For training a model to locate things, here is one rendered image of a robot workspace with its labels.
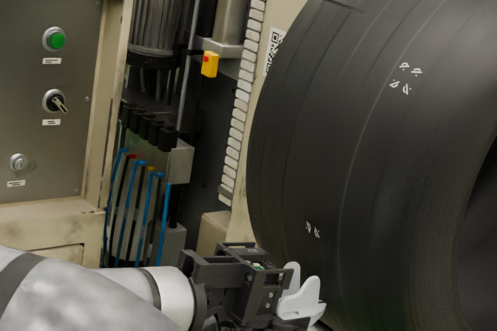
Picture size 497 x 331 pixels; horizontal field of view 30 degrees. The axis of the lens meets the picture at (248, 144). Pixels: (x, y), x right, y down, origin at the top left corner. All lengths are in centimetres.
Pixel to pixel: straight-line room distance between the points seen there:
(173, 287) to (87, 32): 67
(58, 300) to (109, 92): 102
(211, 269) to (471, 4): 37
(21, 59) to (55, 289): 98
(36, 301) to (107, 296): 4
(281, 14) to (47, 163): 45
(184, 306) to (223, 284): 6
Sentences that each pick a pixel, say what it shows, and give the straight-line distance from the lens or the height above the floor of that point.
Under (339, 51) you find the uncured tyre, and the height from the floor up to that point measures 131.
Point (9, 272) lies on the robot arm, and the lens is 50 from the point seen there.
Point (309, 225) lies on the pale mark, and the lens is 103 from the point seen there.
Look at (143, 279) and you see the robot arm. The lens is 89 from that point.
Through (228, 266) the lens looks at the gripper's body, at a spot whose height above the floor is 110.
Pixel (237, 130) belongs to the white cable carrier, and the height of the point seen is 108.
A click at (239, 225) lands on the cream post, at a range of 146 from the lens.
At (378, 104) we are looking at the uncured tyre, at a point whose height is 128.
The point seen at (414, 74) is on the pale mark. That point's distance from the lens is 94.
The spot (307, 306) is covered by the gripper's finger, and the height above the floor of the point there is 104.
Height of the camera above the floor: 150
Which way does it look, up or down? 18 degrees down
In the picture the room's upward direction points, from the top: 10 degrees clockwise
